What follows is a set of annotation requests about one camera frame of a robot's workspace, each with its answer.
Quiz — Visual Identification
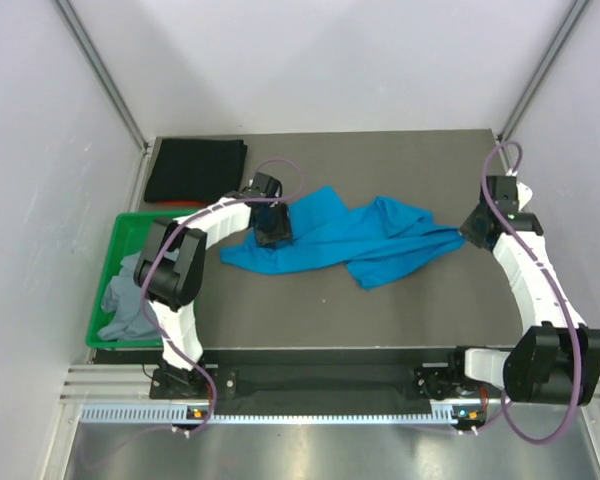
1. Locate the blue t shirt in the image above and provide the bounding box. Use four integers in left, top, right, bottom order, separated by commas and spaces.
220, 186, 465, 290

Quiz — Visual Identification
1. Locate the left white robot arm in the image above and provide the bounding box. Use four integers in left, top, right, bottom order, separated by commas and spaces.
133, 172, 292, 397

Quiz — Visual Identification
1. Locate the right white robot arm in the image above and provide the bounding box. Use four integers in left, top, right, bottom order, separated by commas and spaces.
446, 175, 600, 406

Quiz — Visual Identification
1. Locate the folded black t shirt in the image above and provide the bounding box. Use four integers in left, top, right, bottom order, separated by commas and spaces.
143, 138, 248, 205

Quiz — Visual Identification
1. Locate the folded red t shirt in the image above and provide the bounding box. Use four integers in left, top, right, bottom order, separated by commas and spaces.
156, 200, 208, 209

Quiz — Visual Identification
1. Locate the green plastic bin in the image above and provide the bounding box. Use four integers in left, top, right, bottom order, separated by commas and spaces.
86, 210, 192, 349

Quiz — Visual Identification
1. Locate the grey t shirt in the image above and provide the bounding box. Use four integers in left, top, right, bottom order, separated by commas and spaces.
98, 253, 160, 342

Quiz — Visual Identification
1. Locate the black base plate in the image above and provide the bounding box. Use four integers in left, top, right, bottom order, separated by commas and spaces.
149, 349, 478, 414

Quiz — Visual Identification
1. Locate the left aluminium frame post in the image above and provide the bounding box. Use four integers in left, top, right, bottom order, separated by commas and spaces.
51, 0, 149, 151

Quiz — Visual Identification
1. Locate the aluminium frame post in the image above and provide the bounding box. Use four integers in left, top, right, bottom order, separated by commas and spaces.
496, 0, 592, 142
51, 0, 149, 151

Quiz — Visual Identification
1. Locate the slotted cable duct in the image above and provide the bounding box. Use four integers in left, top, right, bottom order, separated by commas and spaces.
80, 403, 480, 426

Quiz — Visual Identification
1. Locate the right aluminium frame post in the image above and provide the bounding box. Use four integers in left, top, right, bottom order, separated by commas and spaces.
496, 0, 592, 142

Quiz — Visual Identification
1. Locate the aluminium front rail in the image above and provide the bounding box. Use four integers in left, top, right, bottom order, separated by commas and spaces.
60, 365, 151, 402

